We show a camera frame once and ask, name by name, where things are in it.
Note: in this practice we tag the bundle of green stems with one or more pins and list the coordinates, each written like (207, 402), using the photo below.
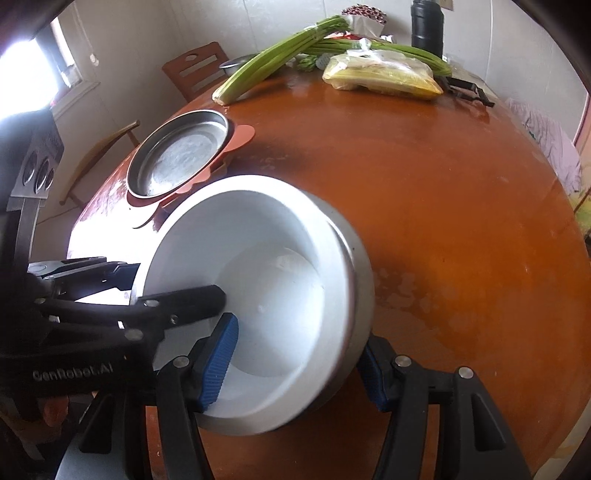
(406, 53)

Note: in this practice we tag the steel basin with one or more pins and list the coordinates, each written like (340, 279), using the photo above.
(233, 63)

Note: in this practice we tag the pink cloth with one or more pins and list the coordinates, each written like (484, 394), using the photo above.
(545, 134)

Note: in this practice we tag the black peeler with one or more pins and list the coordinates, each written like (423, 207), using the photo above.
(466, 87)

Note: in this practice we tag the celery bunch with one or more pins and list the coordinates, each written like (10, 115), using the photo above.
(258, 69)

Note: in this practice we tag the shallow round steel pan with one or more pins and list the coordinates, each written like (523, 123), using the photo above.
(180, 152)

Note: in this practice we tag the window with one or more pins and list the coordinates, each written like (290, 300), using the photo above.
(27, 69)

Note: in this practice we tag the person's left hand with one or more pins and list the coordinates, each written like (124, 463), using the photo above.
(54, 410)

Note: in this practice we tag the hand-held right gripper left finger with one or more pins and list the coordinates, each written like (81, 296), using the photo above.
(221, 364)

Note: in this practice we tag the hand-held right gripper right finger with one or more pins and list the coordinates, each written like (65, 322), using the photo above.
(376, 387)

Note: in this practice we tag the black thermos bottle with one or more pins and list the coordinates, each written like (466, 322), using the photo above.
(427, 27)

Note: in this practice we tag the brown wooden chair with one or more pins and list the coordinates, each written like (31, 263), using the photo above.
(194, 69)

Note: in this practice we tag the grey foam net sleeve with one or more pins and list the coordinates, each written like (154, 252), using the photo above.
(324, 59)

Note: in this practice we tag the light wooden chair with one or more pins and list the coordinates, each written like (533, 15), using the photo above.
(101, 147)

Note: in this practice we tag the bag of yellow corn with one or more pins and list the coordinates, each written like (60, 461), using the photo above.
(378, 76)

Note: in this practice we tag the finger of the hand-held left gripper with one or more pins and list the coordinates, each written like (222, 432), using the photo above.
(184, 304)
(92, 271)

